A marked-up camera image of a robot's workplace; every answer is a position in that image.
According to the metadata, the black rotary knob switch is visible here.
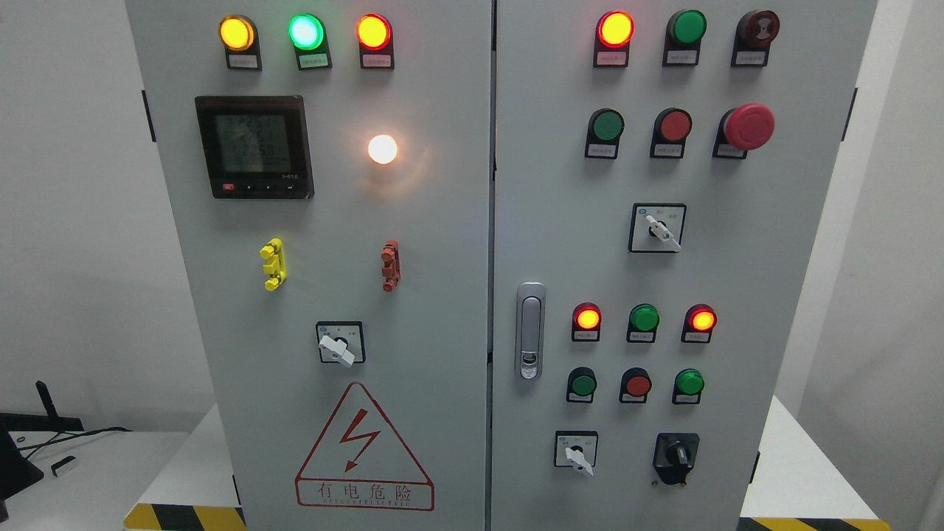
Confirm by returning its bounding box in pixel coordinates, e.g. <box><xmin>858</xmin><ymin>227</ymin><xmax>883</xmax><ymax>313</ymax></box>
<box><xmin>652</xmin><ymin>431</ymin><xmax>699</xmax><ymax>486</ymax></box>

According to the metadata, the grey electrical control cabinet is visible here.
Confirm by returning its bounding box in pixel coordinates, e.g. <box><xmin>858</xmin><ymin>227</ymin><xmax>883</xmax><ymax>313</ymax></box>
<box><xmin>127</xmin><ymin>1</ymin><xmax>877</xmax><ymax>530</ymax></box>

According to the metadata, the red terminal connector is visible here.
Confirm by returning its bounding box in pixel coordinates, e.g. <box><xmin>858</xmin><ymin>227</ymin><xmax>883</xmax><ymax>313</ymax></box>
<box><xmin>381</xmin><ymin>239</ymin><xmax>401</xmax><ymax>293</ymax></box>

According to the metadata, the red indicator light middle left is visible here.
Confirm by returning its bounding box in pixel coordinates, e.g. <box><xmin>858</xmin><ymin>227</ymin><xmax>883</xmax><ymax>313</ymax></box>
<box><xmin>571</xmin><ymin>302</ymin><xmax>603</xmax><ymax>342</ymax></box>

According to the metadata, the red indicator light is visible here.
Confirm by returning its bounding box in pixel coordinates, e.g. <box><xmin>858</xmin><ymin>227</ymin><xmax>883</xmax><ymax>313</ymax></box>
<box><xmin>571</xmin><ymin>302</ymin><xmax>603</xmax><ymax>342</ymax></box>
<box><xmin>681</xmin><ymin>305</ymin><xmax>717</xmax><ymax>344</ymax></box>

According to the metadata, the white lit indicator lamp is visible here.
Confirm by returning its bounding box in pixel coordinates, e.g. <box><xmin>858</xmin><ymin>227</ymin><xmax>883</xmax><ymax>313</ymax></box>
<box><xmin>367</xmin><ymin>134</ymin><xmax>399</xmax><ymax>165</ymax></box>

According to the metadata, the green push button lower left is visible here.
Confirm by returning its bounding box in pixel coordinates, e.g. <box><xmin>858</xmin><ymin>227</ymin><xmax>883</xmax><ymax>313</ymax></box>
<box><xmin>566</xmin><ymin>367</ymin><xmax>597</xmax><ymax>403</ymax></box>

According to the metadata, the green push button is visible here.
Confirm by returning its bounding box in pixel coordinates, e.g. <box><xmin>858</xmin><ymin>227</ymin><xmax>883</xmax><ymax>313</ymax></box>
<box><xmin>584</xmin><ymin>108</ymin><xmax>625</xmax><ymax>160</ymax></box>
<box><xmin>672</xmin><ymin>367</ymin><xmax>705</xmax><ymax>406</ymax></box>
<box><xmin>566</xmin><ymin>367</ymin><xmax>597</xmax><ymax>403</ymax></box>

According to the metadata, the green indicator light middle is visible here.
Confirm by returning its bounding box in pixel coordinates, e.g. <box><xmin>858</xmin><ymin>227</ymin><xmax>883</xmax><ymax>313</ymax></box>
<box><xmin>626</xmin><ymin>303</ymin><xmax>660</xmax><ymax>344</ymax></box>

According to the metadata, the green push button upper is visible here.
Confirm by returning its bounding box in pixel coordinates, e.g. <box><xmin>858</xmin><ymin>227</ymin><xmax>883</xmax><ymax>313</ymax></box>
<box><xmin>584</xmin><ymin>108</ymin><xmax>625</xmax><ymax>160</ymax></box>

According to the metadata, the yellow terminal connector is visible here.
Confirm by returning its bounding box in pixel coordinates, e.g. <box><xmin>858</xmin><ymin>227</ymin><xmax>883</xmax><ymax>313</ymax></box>
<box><xmin>259</xmin><ymin>237</ymin><xmax>287</xmax><ymax>292</ymax></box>

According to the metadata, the red push button lower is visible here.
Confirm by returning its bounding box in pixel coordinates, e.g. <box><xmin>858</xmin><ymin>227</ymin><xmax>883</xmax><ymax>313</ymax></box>
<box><xmin>618</xmin><ymin>367</ymin><xmax>652</xmax><ymax>403</ymax></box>

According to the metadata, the red push button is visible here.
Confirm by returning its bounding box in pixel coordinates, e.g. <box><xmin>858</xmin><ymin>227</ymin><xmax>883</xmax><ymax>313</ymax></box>
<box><xmin>618</xmin><ymin>367</ymin><xmax>652</xmax><ymax>403</ymax></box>
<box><xmin>650</xmin><ymin>108</ymin><xmax>693</xmax><ymax>160</ymax></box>

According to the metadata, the red electric hazard warning sticker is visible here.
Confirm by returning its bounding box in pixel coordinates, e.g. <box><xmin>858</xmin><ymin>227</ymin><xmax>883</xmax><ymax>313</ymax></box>
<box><xmin>294</xmin><ymin>382</ymin><xmax>435</xmax><ymax>512</ymax></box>

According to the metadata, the red indicator light middle right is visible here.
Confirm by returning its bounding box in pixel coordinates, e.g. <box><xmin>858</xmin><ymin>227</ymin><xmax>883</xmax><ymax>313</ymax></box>
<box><xmin>681</xmin><ymin>305</ymin><xmax>717</xmax><ymax>344</ymax></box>

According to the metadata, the red push button upper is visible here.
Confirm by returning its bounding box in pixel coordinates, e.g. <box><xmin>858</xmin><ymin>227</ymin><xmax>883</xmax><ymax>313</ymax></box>
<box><xmin>650</xmin><ymin>108</ymin><xmax>693</xmax><ymax>160</ymax></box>

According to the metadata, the green push button lower right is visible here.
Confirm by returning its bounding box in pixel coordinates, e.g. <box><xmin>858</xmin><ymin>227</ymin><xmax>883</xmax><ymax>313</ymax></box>
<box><xmin>672</xmin><ymin>367</ymin><xmax>705</xmax><ymax>406</ymax></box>

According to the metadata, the black digital power meter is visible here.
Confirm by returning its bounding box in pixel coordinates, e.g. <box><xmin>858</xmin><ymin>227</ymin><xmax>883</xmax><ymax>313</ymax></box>
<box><xmin>195</xmin><ymin>95</ymin><xmax>314</xmax><ymax>201</ymax></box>

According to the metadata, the red-orange indicator light left door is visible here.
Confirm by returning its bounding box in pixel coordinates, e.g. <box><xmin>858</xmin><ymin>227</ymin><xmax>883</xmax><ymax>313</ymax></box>
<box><xmin>356</xmin><ymin>13</ymin><xmax>395</xmax><ymax>69</ymax></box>

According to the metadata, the red lit indicator top right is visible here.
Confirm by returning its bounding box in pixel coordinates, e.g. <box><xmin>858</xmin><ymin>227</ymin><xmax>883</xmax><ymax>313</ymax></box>
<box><xmin>593</xmin><ymin>10</ymin><xmax>635</xmax><ymax>68</ymax></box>

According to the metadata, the green lit indicator light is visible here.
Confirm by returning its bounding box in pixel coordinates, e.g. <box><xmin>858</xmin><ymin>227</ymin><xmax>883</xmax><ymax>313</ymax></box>
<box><xmin>287</xmin><ymin>13</ymin><xmax>333</xmax><ymax>71</ymax></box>

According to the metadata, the red emergency stop mushroom button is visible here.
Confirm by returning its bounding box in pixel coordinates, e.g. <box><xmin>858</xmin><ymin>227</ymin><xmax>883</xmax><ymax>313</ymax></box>
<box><xmin>712</xmin><ymin>102</ymin><xmax>776</xmax><ymax>160</ymax></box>

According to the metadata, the green indicator top right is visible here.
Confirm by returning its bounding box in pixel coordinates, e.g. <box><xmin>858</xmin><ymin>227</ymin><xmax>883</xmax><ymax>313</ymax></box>
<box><xmin>663</xmin><ymin>9</ymin><xmax>706</xmax><ymax>66</ymax></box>

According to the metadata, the yellow indicator light top left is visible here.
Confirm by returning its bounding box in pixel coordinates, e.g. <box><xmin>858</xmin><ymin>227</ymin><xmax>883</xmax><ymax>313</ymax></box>
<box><xmin>218</xmin><ymin>14</ymin><xmax>262</xmax><ymax>70</ymax></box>

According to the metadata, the yellow black hazard tape right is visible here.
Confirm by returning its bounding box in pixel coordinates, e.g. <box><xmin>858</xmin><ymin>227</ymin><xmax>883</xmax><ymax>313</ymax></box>
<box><xmin>736</xmin><ymin>517</ymin><xmax>891</xmax><ymax>531</ymax></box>

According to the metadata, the yellow black hazard tape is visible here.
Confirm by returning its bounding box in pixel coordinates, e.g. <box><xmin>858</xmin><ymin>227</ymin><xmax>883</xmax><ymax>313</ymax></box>
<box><xmin>736</xmin><ymin>517</ymin><xmax>891</xmax><ymax>531</ymax></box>
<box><xmin>122</xmin><ymin>503</ymin><xmax>247</xmax><ymax>530</ymax></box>

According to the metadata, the yellow black hazard tape left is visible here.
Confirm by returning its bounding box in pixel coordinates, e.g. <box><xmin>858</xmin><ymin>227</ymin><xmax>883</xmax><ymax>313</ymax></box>
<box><xmin>122</xmin><ymin>503</ymin><xmax>247</xmax><ymax>530</ymax></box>

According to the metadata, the small white black adapter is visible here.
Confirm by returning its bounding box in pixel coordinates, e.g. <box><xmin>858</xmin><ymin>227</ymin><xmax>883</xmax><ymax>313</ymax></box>
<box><xmin>50</xmin><ymin>456</ymin><xmax>77</xmax><ymax>478</ymax></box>

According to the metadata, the black antenna device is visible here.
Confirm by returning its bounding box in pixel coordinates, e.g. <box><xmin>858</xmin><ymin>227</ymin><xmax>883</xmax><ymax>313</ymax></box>
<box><xmin>1</xmin><ymin>381</ymin><xmax>85</xmax><ymax>431</ymax></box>

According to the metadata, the black monitor stand base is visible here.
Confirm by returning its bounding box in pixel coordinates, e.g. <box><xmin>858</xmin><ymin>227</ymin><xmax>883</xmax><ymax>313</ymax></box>
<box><xmin>1</xmin><ymin>423</ymin><xmax>44</xmax><ymax>522</ymax></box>

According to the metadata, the silver door handle lock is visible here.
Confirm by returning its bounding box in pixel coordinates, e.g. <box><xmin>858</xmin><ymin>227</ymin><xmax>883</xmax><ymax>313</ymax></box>
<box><xmin>515</xmin><ymin>282</ymin><xmax>546</xmax><ymax>381</ymax></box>

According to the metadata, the white selector switch left door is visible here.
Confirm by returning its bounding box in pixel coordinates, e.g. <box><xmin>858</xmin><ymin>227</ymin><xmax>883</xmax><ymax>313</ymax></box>
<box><xmin>314</xmin><ymin>322</ymin><xmax>367</xmax><ymax>369</ymax></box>

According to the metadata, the white selector switch upper right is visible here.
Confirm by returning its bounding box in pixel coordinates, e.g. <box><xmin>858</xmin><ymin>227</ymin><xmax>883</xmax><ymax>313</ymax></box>
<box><xmin>628</xmin><ymin>203</ymin><xmax>687</xmax><ymax>254</ymax></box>

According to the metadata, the white selector switch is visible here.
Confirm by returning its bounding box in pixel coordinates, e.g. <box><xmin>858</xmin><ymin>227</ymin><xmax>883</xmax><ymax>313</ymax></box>
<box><xmin>628</xmin><ymin>203</ymin><xmax>687</xmax><ymax>254</ymax></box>
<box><xmin>554</xmin><ymin>430</ymin><xmax>599</xmax><ymax>477</ymax></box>

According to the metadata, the white selector switch lower right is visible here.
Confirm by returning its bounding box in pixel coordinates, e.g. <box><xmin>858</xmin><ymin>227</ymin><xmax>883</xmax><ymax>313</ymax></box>
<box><xmin>554</xmin><ymin>430</ymin><xmax>599</xmax><ymax>477</ymax></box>

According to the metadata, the black cable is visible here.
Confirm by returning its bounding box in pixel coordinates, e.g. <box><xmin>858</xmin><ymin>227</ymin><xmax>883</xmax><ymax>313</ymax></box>
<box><xmin>13</xmin><ymin>426</ymin><xmax>132</xmax><ymax>462</ymax></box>

